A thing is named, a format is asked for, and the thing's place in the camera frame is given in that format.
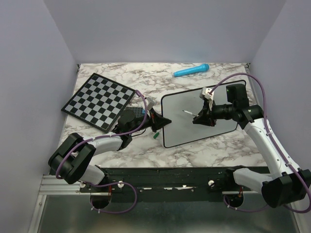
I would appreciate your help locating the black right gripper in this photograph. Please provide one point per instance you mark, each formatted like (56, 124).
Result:
(206, 117)

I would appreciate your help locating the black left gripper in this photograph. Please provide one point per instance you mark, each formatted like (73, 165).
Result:
(156, 121)

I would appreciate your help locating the green marker cap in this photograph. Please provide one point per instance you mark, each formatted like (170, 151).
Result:
(156, 135)

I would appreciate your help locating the white whiteboard black frame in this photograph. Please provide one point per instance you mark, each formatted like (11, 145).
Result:
(181, 130)

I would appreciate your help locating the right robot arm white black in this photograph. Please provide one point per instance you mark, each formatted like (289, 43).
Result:
(287, 182)

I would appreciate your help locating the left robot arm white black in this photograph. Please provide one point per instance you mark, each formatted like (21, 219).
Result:
(71, 161)

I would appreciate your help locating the dark grey lego baseplate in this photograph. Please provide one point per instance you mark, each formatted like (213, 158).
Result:
(136, 110)

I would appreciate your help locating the blue toy microphone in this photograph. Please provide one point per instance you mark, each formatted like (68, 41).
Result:
(192, 70)

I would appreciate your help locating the black and silver chessboard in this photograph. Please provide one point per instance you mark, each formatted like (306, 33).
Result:
(99, 102)

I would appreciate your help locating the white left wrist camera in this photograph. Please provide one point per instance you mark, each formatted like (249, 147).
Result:
(149, 103)

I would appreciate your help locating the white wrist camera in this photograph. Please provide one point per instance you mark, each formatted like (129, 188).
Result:
(149, 103)
(208, 97)

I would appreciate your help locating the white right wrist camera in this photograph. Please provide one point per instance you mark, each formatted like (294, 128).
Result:
(208, 97)

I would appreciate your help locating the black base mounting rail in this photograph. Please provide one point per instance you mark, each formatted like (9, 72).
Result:
(180, 184)

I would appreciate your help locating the aluminium extrusion frame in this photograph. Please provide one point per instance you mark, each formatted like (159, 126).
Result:
(53, 186)

